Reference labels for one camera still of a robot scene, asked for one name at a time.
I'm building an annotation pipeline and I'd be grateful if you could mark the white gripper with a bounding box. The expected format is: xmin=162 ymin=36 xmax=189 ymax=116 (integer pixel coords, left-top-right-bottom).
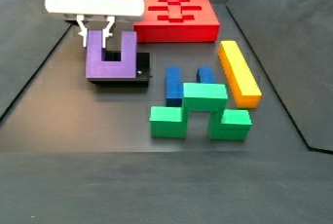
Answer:
xmin=45 ymin=0 xmax=145 ymax=49

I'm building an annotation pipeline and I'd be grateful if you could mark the purple U-shaped block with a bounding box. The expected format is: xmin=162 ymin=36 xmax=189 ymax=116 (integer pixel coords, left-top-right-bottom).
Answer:
xmin=86 ymin=30 xmax=137 ymax=81

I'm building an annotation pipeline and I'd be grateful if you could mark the black fixture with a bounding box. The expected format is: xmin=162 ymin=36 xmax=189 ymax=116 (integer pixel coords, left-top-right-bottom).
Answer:
xmin=86 ymin=51 xmax=152 ymax=87

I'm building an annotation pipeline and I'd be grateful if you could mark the red board with slots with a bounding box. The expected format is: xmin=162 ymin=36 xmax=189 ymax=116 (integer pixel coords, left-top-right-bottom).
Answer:
xmin=134 ymin=0 xmax=220 ymax=43

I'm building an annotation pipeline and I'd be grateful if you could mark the blue U-shaped block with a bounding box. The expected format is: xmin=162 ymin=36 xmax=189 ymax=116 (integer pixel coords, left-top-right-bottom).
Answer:
xmin=166 ymin=66 xmax=216 ymax=107

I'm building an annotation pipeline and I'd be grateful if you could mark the yellow long block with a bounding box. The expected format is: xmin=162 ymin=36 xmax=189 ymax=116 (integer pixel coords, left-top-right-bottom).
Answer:
xmin=219 ymin=40 xmax=263 ymax=109

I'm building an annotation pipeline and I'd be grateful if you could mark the green stepped block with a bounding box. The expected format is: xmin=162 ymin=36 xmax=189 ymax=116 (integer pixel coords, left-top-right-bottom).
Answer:
xmin=150 ymin=83 xmax=253 ymax=141

